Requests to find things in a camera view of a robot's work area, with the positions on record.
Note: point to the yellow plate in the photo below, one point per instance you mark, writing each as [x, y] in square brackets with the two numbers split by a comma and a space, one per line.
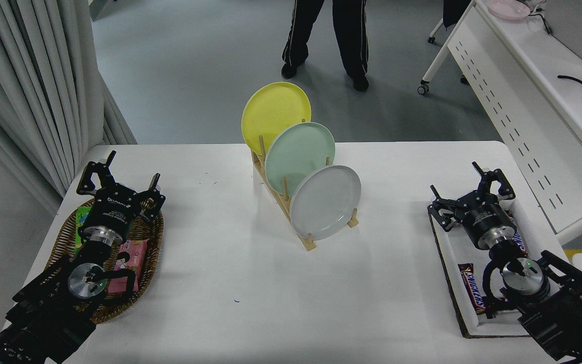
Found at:
[271, 111]

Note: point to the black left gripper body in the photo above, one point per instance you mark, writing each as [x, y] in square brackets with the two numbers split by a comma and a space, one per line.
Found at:
[114, 210]

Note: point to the grey plate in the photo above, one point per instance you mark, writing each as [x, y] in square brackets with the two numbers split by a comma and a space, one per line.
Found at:
[326, 202]

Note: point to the brown Snickers bar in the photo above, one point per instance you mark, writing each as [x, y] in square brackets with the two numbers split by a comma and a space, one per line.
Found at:
[520, 242]
[471, 285]

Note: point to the brown wicker basket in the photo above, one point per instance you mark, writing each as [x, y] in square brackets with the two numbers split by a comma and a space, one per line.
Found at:
[152, 237]

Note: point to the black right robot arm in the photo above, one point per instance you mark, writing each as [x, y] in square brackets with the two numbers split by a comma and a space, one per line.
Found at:
[564, 308]

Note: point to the white tray with brown edge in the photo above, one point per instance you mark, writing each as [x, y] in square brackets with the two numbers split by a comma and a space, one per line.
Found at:
[452, 247]

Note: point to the white perforated desk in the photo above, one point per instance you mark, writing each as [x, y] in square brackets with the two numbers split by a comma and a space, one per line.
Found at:
[498, 116]

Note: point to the pale grey curtain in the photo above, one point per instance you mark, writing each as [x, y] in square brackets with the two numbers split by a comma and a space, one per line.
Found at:
[23, 91]

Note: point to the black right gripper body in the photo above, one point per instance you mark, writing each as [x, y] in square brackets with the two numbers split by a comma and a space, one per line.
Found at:
[485, 215]

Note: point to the pink snack packet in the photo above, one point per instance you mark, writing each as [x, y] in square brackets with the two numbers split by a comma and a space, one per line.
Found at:
[137, 255]

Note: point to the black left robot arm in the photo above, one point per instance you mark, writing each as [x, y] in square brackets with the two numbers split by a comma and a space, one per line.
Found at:
[43, 313]

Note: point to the mint green plate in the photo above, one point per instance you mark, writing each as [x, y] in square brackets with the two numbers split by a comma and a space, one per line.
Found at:
[298, 151]

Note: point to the pink plate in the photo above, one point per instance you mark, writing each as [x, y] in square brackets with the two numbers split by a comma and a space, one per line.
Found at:
[508, 9]

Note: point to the grey laptop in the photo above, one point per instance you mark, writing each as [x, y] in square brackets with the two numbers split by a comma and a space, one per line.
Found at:
[579, 28]

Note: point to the green snack packet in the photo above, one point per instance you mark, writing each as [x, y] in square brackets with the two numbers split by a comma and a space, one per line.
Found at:
[80, 227]

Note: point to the wooden plate rack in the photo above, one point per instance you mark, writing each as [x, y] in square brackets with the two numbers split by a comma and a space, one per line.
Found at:
[303, 241]

